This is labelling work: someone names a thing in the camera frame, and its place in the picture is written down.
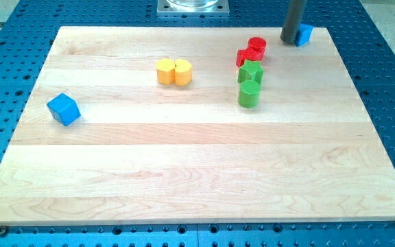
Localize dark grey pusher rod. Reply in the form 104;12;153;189
280;0;307;45

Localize blue triangle block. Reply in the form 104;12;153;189
294;23;313;47

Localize wooden board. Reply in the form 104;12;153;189
0;26;395;226

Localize left board stop bolt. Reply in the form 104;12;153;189
0;226;8;237

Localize red cylinder block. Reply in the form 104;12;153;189
248;36;267;60

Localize green star block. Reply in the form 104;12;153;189
237;60;264;85

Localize green cylinder block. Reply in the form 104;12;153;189
238;80;261;108

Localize yellow heart block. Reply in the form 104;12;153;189
174;59;193;86

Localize yellow hexagon block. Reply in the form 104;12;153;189
156;58;176;85

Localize blue cube block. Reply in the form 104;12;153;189
47;93;81;126

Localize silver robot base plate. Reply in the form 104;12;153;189
157;0;230;15

